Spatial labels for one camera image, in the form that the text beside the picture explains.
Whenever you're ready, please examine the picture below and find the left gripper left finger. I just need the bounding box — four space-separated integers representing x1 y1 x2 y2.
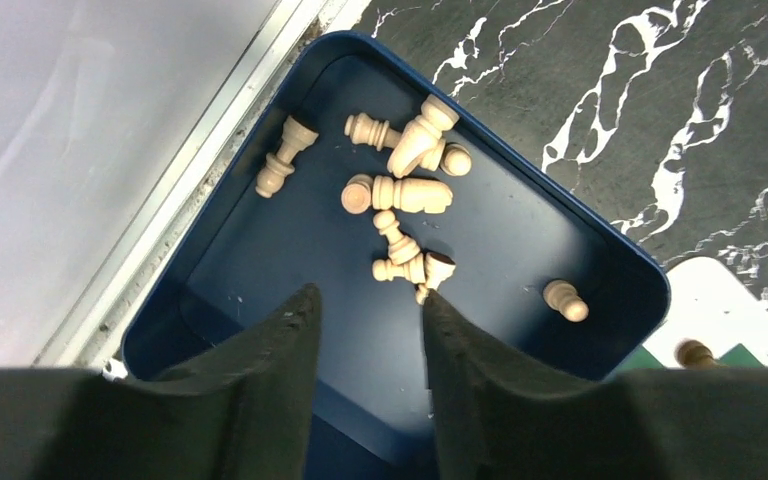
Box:
0 284 322 479

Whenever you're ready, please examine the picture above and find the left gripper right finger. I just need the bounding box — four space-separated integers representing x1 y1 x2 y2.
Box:
422 293 768 479

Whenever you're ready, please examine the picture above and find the light wooden piece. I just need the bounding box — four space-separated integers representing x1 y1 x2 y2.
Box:
415 251 456 305

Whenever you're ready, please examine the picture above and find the green white chess board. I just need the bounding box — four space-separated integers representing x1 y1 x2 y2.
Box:
615 257 768 372

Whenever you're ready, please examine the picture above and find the light wooden pawn in tray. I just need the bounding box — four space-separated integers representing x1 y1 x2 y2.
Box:
543 279 589 322

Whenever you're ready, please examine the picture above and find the dark pawn row piece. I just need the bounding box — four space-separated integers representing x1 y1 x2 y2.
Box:
675 339 721 369

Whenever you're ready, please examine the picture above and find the light wooden knight in tray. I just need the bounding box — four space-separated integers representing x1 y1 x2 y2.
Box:
341 174 453 214

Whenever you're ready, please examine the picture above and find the dark blue tray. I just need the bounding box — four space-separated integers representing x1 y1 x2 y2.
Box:
121 32 670 479

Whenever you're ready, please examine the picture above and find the light wooden rook in tray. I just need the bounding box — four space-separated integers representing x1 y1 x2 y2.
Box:
255 116 319 198

